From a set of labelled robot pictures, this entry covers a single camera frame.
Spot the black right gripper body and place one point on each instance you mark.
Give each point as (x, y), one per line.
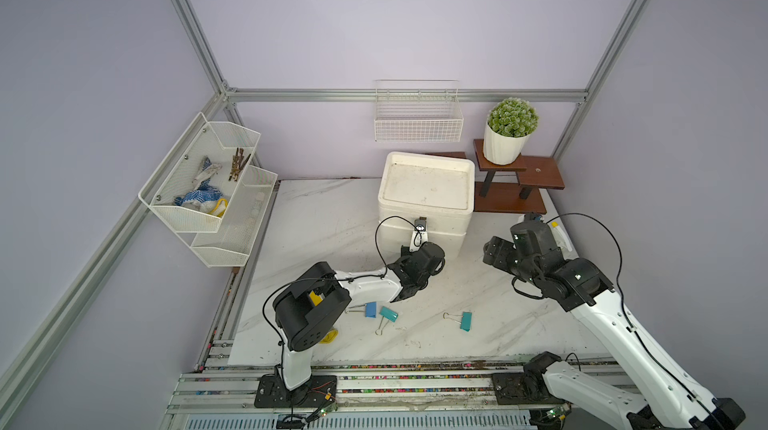
(506, 258)

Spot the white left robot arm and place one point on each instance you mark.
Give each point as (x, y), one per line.
(309, 307)

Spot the white mesh wall bin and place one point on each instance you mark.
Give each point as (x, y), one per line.
(189, 190)
(232, 244)

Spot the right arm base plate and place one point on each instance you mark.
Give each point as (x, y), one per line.
(522, 385)

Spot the brown wooden stepped stand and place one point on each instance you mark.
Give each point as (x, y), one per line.
(514, 188)

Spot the white wire wall basket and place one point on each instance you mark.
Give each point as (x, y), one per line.
(417, 111)

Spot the white mesh upper wall bin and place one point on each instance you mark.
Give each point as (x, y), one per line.
(189, 190)

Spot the teal binder clip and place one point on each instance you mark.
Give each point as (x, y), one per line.
(464, 320)
(387, 316)

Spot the yellow transparent cup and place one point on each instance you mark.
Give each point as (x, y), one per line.
(329, 337)

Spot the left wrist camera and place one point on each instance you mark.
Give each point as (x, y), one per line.
(419, 234)

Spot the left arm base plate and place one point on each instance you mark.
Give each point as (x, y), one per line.
(316, 392)

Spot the white plastic drawer unit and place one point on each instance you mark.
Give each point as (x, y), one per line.
(441, 189)

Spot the blue binder clip right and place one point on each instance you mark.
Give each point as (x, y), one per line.
(369, 310)

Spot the wooden clothespins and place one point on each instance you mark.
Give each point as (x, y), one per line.
(238, 163)

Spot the white mesh lower wall bin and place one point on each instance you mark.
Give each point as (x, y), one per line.
(232, 244)

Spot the green potted plant white pot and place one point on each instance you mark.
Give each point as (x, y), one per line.
(508, 127)

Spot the blue white cloth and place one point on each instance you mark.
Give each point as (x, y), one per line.
(204, 197)

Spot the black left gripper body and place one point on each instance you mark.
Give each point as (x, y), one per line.
(405, 256)

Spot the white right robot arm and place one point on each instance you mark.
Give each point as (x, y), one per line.
(668, 397)

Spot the yellow spray bottle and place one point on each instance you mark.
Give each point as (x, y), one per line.
(561, 237)

